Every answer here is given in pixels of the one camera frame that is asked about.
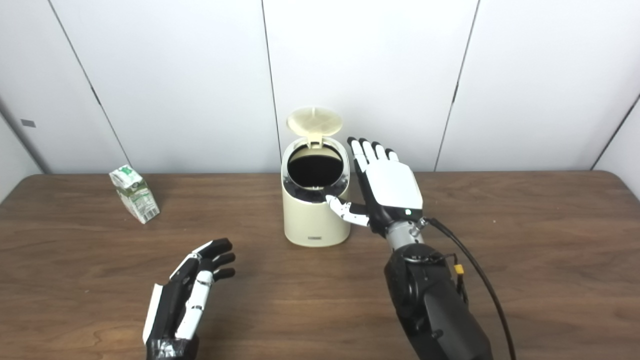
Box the green white milk carton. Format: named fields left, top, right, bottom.
left=109, top=165, right=161, bottom=224

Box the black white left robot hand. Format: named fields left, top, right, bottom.
left=142, top=238, right=236, bottom=360

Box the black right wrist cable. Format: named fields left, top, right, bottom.
left=425, top=218, right=517, bottom=360

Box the cream-colored round bin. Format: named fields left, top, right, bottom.
left=281, top=106, right=351, bottom=248

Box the cream round bin lid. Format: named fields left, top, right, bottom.
left=287, top=106, right=344, bottom=149

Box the thin wire with yellow connector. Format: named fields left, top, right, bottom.
left=451, top=254, right=469, bottom=303

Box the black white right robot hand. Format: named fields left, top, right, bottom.
left=326, top=137, right=424, bottom=236

